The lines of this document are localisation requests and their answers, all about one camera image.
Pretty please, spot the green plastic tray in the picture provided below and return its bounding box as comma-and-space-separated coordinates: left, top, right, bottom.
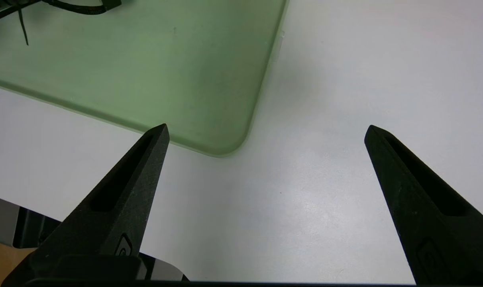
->
0, 0, 288, 157

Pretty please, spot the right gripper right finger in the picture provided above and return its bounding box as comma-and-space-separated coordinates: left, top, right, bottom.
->
364, 125, 483, 285

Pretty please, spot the black zip tie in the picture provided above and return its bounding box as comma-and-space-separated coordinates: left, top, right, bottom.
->
17, 7, 29, 46

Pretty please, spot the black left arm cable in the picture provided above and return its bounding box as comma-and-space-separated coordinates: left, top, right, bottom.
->
41, 0, 122, 16

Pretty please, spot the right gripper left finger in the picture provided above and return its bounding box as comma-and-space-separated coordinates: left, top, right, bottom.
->
2, 123, 170, 285

